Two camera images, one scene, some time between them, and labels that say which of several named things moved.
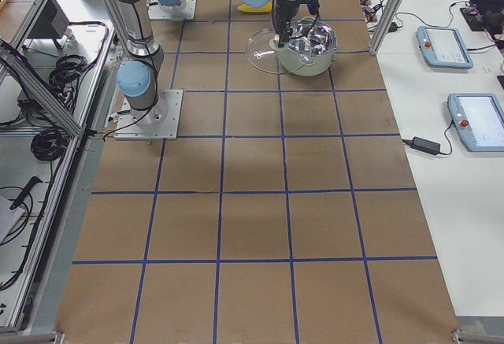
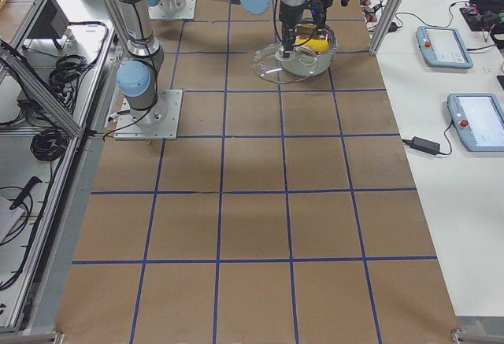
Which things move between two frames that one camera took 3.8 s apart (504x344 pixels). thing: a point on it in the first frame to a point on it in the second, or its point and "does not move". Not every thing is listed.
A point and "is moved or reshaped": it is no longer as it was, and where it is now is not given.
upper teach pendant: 443,48 does not move
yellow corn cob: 266,8 is moved or reshaped
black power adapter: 425,146 does not move
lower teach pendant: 479,118 does not move
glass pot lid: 263,57 to 265,66
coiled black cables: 50,143 does not move
